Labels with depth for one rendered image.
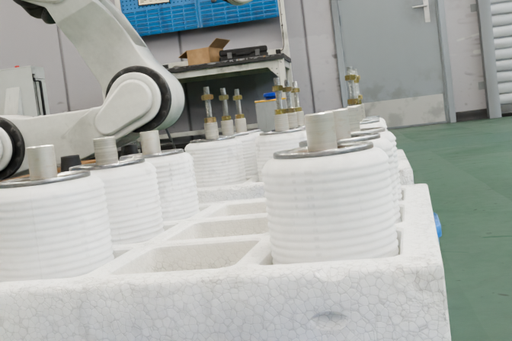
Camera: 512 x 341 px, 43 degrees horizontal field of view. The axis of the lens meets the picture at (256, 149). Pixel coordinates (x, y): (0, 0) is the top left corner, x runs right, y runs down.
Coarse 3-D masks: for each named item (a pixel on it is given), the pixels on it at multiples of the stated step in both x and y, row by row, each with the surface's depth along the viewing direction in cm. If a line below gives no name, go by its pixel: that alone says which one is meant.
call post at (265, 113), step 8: (256, 104) 145; (264, 104) 144; (272, 104) 144; (256, 112) 145; (264, 112) 144; (272, 112) 144; (264, 120) 145; (272, 120) 144; (264, 128) 145; (272, 128) 144
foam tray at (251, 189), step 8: (400, 152) 125; (400, 160) 110; (400, 168) 97; (408, 168) 96; (248, 176) 114; (256, 176) 113; (400, 176) 96; (408, 176) 96; (240, 184) 102; (248, 184) 101; (256, 184) 100; (408, 184) 96; (200, 192) 102; (208, 192) 101; (216, 192) 101; (224, 192) 101; (232, 192) 101; (240, 192) 100; (248, 192) 100; (256, 192) 100; (264, 192) 100; (200, 200) 102; (208, 200) 102; (216, 200) 101; (224, 200) 101
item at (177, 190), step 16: (160, 160) 74; (176, 160) 75; (192, 160) 77; (160, 176) 74; (176, 176) 74; (192, 176) 77; (160, 192) 74; (176, 192) 74; (192, 192) 77; (176, 208) 74; (192, 208) 76
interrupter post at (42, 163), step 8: (32, 152) 54; (40, 152) 54; (48, 152) 54; (32, 160) 54; (40, 160) 54; (48, 160) 54; (32, 168) 54; (40, 168) 54; (48, 168) 54; (56, 168) 55; (32, 176) 54; (40, 176) 54; (48, 176) 54; (56, 176) 55
